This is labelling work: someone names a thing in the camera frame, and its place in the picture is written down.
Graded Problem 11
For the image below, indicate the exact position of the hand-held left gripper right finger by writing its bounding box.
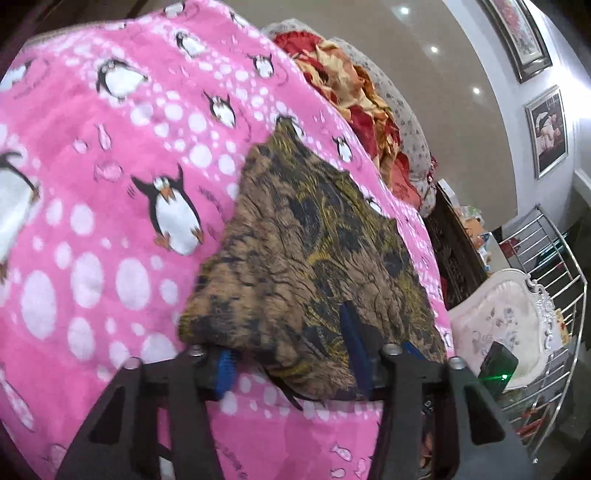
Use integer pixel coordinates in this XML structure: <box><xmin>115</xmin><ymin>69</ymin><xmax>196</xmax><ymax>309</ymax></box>
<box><xmin>341</xmin><ymin>301</ymin><xmax>536</xmax><ymax>480</ymax></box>

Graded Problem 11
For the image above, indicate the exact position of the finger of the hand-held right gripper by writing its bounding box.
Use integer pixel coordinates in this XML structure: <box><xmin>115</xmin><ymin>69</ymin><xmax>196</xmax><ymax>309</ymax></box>
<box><xmin>401</xmin><ymin>342</ymin><xmax>445</xmax><ymax>365</ymax></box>

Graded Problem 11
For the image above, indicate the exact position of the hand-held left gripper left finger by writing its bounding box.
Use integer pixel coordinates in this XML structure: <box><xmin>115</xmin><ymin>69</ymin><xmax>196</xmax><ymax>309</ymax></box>
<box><xmin>55</xmin><ymin>344</ymin><xmax>238</xmax><ymax>480</ymax></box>

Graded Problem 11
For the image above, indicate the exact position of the brown floral patterned shirt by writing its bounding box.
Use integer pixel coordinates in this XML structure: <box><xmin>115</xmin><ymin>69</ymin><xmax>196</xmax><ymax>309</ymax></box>
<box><xmin>178</xmin><ymin>115</ymin><xmax>448</xmax><ymax>402</ymax></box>

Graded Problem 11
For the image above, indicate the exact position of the white ornate chair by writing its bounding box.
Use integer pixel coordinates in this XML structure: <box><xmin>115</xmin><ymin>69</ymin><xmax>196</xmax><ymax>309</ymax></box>
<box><xmin>447</xmin><ymin>268</ymin><xmax>565</xmax><ymax>393</ymax></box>

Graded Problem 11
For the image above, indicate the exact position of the dark carved wooden headboard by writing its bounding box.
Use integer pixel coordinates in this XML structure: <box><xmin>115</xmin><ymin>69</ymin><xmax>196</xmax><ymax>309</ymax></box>
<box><xmin>424</xmin><ymin>180</ymin><xmax>491</xmax><ymax>310</ymax></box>

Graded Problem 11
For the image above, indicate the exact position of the clutter of bottles and packets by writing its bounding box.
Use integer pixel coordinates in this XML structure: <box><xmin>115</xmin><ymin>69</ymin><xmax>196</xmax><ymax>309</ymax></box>
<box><xmin>457</xmin><ymin>203</ymin><xmax>494</xmax><ymax>273</ymax></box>

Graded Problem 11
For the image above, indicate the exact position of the pink penguin print blanket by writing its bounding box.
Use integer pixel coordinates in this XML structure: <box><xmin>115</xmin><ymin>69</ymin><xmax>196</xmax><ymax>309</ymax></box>
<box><xmin>0</xmin><ymin>0</ymin><xmax>455</xmax><ymax>480</ymax></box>

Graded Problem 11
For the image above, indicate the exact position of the white floral pillow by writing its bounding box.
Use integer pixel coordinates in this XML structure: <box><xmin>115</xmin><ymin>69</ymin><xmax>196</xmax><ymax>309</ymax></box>
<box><xmin>263</xmin><ymin>18</ymin><xmax>438</xmax><ymax>217</ymax></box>

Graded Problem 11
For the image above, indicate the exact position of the small framed picture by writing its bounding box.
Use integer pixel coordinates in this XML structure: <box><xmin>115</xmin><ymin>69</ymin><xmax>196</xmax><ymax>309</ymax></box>
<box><xmin>524</xmin><ymin>85</ymin><xmax>570</xmax><ymax>181</ymax></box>

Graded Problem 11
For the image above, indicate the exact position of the red and yellow floral blanket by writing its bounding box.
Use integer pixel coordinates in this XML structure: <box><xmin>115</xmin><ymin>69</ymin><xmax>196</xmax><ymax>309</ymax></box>
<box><xmin>272</xmin><ymin>32</ymin><xmax>435</xmax><ymax>208</ymax></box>

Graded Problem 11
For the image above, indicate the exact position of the large framed floral picture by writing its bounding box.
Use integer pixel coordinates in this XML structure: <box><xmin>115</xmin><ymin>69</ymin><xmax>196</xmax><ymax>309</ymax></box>
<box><xmin>478</xmin><ymin>0</ymin><xmax>553</xmax><ymax>85</ymax></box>

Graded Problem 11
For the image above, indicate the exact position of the chrome wire rack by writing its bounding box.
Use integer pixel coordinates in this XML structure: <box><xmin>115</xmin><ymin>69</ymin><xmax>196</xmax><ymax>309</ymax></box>
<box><xmin>499</xmin><ymin>203</ymin><xmax>591</xmax><ymax>462</ymax></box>

